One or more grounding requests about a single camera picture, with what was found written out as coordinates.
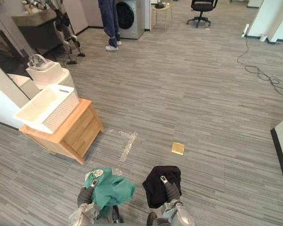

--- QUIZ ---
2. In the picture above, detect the clear floor tape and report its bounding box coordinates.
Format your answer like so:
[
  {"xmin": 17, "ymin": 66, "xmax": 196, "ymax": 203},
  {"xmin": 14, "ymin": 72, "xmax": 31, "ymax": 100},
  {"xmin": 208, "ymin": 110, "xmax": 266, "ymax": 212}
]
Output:
[{"xmin": 105, "ymin": 129, "xmax": 139, "ymax": 163}]

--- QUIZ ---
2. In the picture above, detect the white box with handle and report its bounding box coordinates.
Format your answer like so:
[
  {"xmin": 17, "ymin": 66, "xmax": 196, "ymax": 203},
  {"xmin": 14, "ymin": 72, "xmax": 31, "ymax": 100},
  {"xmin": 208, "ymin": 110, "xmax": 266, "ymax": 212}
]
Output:
[{"xmin": 25, "ymin": 54, "xmax": 64, "ymax": 83}]

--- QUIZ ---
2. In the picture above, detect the black floor cable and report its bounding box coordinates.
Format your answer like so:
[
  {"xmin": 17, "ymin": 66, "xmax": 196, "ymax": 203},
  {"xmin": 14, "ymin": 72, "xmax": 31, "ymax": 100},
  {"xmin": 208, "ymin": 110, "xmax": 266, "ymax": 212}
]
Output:
[{"xmin": 236, "ymin": 35, "xmax": 283, "ymax": 97}]

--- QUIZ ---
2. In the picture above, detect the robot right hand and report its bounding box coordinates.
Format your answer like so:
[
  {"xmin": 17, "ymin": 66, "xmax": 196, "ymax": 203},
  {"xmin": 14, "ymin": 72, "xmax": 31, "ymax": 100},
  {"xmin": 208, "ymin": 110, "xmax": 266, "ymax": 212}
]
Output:
[{"xmin": 160, "ymin": 175, "xmax": 182, "ymax": 204}]

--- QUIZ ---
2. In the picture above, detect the green cloth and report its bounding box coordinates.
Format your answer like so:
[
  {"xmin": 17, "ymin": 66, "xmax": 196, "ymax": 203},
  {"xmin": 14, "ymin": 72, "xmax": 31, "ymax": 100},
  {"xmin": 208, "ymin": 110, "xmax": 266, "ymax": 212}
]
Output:
[{"xmin": 84, "ymin": 166, "xmax": 136, "ymax": 214}]

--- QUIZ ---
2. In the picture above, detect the standing humanoid robot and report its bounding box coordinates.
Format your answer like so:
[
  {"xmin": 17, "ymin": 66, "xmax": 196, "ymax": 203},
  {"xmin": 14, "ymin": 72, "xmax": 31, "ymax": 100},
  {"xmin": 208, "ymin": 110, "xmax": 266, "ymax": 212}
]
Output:
[{"xmin": 21, "ymin": 0, "xmax": 87, "ymax": 66}]

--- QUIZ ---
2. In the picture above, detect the brass floor plate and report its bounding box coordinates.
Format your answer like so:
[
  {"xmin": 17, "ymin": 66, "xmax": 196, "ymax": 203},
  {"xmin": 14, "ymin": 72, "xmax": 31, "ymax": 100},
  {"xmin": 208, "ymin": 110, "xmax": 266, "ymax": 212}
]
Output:
[{"xmin": 171, "ymin": 141, "xmax": 186, "ymax": 156}]

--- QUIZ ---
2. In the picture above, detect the black framed mirror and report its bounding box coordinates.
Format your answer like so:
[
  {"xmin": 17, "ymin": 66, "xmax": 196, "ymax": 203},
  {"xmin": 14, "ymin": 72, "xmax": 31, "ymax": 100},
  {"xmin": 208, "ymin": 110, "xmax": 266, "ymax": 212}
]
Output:
[{"xmin": 0, "ymin": 30, "xmax": 34, "ymax": 100}]

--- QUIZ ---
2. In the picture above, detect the person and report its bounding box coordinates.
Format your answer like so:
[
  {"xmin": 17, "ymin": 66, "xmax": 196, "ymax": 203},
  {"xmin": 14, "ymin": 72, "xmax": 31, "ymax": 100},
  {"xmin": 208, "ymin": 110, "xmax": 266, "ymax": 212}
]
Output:
[{"xmin": 98, "ymin": 0, "xmax": 122, "ymax": 51}]

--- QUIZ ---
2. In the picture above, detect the black office chair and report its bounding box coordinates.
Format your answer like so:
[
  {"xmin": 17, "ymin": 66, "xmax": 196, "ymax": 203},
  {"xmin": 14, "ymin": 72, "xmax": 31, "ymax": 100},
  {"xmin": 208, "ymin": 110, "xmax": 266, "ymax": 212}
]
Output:
[{"xmin": 186, "ymin": 0, "xmax": 219, "ymax": 29}]

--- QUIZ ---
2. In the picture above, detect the white upright device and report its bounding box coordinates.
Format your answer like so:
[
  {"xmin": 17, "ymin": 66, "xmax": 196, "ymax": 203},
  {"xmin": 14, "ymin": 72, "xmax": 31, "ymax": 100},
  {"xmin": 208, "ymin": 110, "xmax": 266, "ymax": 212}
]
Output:
[{"xmin": 241, "ymin": 23, "xmax": 250, "ymax": 38}]

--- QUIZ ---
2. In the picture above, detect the dark wall cabinet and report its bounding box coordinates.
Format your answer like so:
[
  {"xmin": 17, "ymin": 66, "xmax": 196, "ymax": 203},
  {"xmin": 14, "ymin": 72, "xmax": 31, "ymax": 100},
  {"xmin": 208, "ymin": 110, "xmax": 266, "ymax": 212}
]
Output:
[{"xmin": 11, "ymin": 9, "xmax": 67, "ymax": 51}]

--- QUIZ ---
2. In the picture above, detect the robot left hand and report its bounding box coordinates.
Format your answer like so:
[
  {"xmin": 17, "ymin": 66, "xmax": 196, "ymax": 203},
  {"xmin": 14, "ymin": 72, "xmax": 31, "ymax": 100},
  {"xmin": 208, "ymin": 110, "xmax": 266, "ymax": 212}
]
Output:
[{"xmin": 77, "ymin": 171, "xmax": 103, "ymax": 208}]

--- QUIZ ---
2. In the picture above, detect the white plastic laundry basket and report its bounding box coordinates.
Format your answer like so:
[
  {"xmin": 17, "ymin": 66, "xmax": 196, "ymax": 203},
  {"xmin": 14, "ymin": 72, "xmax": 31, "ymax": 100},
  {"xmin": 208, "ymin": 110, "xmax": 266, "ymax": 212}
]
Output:
[{"xmin": 13, "ymin": 84, "xmax": 80, "ymax": 135}]

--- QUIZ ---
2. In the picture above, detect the yellow round side table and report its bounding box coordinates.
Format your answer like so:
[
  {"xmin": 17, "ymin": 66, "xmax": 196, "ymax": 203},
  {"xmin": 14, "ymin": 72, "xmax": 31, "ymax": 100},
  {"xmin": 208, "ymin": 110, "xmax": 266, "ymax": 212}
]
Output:
[{"xmin": 151, "ymin": 4, "xmax": 174, "ymax": 32}]

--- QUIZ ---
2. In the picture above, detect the grey washing machine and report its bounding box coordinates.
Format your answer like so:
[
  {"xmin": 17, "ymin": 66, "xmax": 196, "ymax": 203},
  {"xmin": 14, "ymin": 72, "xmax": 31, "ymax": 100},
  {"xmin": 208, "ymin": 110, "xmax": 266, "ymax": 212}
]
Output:
[{"xmin": 115, "ymin": 0, "xmax": 146, "ymax": 40}]

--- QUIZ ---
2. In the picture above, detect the wooden bedside cabinet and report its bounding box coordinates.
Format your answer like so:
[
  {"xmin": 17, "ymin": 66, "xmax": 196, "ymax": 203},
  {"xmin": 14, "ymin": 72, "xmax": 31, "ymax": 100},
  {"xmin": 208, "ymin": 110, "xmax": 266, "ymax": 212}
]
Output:
[{"xmin": 18, "ymin": 98, "xmax": 104, "ymax": 165}]

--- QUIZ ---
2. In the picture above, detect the black cloth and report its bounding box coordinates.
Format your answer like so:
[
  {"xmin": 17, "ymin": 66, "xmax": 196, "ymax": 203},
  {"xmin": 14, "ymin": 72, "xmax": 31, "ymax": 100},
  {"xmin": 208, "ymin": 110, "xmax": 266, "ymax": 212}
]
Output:
[{"xmin": 142, "ymin": 165, "xmax": 183, "ymax": 210}]

